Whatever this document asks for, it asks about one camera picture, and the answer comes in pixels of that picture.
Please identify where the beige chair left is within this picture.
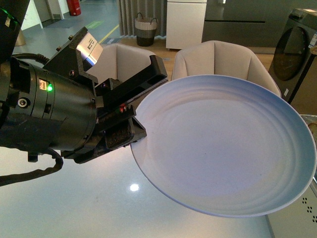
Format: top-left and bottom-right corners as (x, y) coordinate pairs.
(87, 43), (154, 83)

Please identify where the woven laundry basket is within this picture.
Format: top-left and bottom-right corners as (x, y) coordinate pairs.
(135, 12), (158, 47)

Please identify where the grey curtain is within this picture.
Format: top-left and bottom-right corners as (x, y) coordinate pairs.
(116, 0), (167, 37)

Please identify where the beige chair right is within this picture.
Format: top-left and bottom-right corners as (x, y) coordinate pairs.
(171, 41), (281, 97)

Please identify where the dark front-load washing machine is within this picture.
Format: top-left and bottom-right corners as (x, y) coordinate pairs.
(269, 8), (317, 103)

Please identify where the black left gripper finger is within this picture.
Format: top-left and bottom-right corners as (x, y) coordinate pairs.
(105, 122), (132, 150)

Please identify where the beige chair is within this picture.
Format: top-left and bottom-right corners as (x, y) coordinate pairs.
(87, 43), (154, 83)
(171, 41), (281, 97)

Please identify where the gold plant pot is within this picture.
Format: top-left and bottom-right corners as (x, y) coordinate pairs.
(15, 31), (26, 47)

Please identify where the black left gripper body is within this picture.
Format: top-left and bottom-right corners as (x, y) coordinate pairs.
(44, 28), (167, 164)

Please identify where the white tall cabinet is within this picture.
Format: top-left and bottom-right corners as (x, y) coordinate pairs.
(166, 0), (207, 50)

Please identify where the light blue plate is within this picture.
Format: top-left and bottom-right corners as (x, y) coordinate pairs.
(131, 75), (317, 218)

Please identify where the brown bread slice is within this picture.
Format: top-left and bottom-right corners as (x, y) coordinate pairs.
(308, 122), (317, 136)

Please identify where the grey kitchen counter cabinet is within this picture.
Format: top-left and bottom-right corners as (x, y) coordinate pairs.
(202, 0), (317, 48)

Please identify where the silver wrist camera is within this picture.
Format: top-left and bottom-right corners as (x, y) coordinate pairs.
(76, 33), (103, 67)

